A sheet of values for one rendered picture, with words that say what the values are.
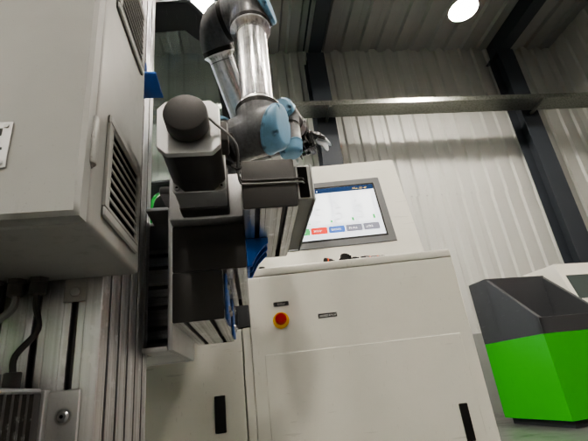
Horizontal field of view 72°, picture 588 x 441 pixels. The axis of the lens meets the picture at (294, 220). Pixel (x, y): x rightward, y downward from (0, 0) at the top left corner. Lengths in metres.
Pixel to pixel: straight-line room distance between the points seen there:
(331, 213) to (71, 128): 1.41
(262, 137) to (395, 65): 7.27
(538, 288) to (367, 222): 3.89
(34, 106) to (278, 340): 1.03
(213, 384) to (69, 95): 1.03
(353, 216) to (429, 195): 5.09
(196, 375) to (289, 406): 0.29
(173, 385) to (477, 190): 6.35
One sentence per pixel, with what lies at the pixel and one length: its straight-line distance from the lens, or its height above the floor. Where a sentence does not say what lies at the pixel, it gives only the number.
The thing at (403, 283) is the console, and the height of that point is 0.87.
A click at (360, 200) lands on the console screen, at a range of 1.82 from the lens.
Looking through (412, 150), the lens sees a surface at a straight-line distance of 7.09.
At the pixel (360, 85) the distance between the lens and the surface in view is 7.68.
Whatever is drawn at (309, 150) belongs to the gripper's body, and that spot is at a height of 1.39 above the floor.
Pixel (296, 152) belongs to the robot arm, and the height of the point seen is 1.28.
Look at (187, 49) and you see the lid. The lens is 1.78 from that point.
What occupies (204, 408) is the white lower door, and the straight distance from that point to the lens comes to 1.35.
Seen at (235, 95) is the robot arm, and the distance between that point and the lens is 1.33.
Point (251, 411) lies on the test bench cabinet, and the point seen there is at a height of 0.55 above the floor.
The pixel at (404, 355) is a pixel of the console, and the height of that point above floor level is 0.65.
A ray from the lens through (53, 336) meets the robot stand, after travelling 0.61.
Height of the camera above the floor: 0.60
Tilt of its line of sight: 22 degrees up
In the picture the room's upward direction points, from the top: 7 degrees counter-clockwise
